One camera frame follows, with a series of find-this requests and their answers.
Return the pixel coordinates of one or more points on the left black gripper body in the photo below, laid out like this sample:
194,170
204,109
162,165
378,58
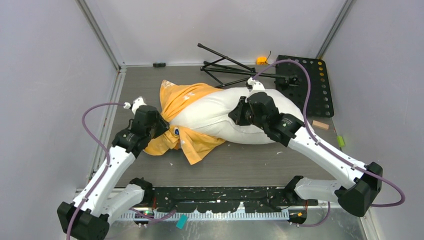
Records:
158,127

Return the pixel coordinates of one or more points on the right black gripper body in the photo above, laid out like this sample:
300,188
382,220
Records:
259,120

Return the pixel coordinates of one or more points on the white pillow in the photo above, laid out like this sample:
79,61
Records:
209,115

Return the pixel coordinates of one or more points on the yellow printed pillowcase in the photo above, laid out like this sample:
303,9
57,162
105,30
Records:
173,99

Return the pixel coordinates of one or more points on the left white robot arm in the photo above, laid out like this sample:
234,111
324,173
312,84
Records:
89,215

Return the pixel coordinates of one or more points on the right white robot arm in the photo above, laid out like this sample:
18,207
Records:
356,184

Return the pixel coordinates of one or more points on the black folded tripod stand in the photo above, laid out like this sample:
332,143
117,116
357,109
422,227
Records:
215,67

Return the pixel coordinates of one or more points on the black perforated metal plate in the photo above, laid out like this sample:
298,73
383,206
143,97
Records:
320,100

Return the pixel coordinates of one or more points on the orange tape roll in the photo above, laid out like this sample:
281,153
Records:
262,60

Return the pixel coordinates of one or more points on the wooden block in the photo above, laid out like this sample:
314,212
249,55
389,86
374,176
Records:
320,125

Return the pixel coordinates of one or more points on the green block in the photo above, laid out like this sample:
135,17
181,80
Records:
340,141

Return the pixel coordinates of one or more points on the teal tape piece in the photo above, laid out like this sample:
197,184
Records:
182,221

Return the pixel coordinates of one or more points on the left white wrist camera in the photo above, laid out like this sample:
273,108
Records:
137,103

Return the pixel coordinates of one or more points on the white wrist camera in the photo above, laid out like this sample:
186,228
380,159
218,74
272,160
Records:
137,103
254,86

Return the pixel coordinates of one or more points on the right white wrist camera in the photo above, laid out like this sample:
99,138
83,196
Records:
254,86

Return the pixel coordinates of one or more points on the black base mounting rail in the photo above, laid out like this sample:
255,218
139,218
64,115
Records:
254,199

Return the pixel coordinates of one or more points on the white slotted cable duct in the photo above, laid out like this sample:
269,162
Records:
239,215

